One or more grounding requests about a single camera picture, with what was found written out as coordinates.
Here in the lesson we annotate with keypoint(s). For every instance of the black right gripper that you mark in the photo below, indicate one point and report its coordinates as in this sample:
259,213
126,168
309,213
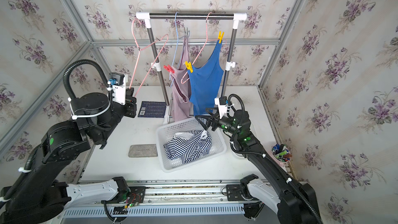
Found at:
211,122

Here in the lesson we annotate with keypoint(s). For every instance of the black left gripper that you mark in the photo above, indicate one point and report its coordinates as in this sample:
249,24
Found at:
129,103

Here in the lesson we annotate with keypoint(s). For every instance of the pink tank top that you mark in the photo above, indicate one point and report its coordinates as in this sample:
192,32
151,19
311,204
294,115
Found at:
181,93

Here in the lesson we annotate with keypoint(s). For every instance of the blue white striped tank top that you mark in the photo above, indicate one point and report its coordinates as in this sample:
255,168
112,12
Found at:
188,146

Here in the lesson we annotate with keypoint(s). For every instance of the light blue wire hanger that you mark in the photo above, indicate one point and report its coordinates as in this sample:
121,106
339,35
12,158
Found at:
177,42

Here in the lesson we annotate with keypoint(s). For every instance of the red clothespin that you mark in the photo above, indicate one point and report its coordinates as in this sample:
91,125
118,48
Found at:
169,68

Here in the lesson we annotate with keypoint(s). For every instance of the pink wire hanger striped top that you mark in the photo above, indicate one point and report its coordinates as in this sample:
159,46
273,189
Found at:
156,61

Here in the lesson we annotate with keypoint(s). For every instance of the grey clothespin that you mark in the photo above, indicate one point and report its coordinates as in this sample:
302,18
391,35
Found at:
187,32

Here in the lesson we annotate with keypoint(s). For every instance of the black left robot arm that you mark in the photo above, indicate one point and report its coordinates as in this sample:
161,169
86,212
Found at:
37,196

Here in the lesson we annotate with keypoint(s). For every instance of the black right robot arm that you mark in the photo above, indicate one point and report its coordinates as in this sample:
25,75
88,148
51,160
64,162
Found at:
273,168

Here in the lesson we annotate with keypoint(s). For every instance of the white perforated plastic basket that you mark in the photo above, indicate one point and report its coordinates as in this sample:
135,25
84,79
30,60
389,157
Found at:
166,133

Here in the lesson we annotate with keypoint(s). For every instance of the grey rectangular sponge pad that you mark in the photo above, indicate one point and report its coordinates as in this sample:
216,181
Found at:
143,151

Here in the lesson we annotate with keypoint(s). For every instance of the yellow lower clothespin blue top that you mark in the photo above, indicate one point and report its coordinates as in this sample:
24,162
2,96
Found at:
189,66

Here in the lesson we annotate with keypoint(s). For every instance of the yellow clothespin blue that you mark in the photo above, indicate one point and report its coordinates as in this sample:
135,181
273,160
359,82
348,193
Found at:
189,66
220,36

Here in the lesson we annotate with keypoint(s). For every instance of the pink pen cup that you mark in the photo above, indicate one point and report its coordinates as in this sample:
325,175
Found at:
281,153

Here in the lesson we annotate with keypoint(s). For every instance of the yellow upper clothespin blue top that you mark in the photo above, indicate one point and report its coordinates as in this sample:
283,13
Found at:
220,36

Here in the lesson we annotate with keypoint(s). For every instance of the white metal clothes rack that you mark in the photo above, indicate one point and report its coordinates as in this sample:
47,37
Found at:
235,17

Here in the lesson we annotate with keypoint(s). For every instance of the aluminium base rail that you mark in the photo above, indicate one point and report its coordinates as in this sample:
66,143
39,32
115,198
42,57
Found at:
152,200

